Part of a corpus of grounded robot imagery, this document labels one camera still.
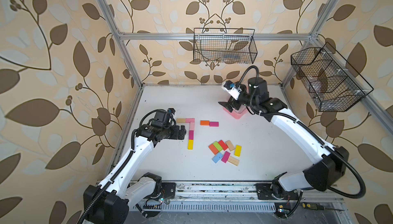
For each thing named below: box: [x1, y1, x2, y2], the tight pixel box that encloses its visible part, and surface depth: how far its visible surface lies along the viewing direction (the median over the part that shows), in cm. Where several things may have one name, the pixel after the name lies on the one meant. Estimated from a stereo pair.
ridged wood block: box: [227, 155, 240, 167], surface depth 86 cm
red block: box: [217, 139, 229, 151], surface depth 91 cm
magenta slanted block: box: [221, 150, 231, 164], surface depth 86 cm
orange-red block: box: [208, 143, 220, 155], surface depth 90 cm
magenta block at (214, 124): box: [209, 121, 220, 127], surface depth 101 cm
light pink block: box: [189, 121, 195, 131], surface depth 101 cm
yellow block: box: [234, 144, 243, 158], surface depth 89 cm
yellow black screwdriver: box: [301, 202, 345, 212], surface depth 70 cm
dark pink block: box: [188, 129, 194, 140], surface depth 95 cm
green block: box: [212, 141, 224, 152], surface depth 91 cm
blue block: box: [211, 151, 224, 164], surface depth 86 cm
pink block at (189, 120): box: [185, 118, 195, 124], surface depth 101 cm
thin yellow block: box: [187, 139, 194, 150], surface depth 92 cm
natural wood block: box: [176, 118, 186, 124], surface depth 105 cm
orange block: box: [200, 120, 210, 126], surface depth 101 cm
